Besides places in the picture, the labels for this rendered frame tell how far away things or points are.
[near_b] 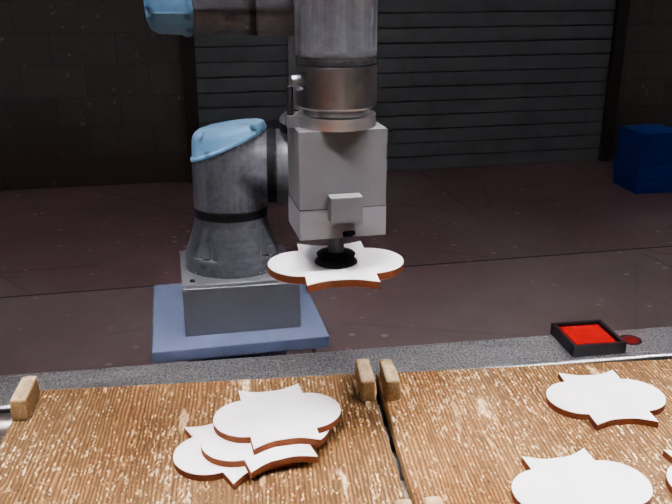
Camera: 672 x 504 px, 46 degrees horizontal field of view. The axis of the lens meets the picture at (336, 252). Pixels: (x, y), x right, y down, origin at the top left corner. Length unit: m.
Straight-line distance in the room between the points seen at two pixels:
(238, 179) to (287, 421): 0.48
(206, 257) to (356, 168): 0.56
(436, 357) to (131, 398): 0.40
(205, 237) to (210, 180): 0.09
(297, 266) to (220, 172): 0.46
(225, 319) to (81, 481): 0.48
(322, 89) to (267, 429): 0.35
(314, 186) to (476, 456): 0.33
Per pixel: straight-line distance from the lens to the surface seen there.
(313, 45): 0.72
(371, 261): 0.80
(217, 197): 1.23
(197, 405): 0.94
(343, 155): 0.73
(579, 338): 1.15
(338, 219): 0.73
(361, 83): 0.72
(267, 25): 0.82
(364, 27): 0.72
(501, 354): 1.11
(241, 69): 5.46
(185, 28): 0.83
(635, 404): 0.97
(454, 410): 0.93
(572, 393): 0.97
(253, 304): 1.24
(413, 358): 1.08
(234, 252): 1.23
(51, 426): 0.94
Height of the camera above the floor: 1.41
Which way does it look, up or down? 20 degrees down
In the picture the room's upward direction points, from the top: straight up
